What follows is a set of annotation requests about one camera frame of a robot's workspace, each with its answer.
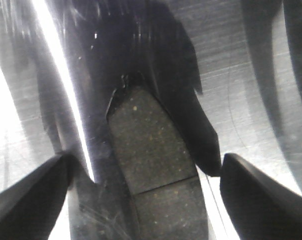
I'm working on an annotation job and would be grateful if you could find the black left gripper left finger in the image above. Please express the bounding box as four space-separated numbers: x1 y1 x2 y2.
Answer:
0 154 75 240

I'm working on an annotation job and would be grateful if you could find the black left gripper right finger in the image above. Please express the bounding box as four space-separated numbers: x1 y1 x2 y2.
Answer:
220 153 302 240

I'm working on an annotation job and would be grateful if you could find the brake pad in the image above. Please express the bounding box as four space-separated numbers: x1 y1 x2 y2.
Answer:
106 73 209 240

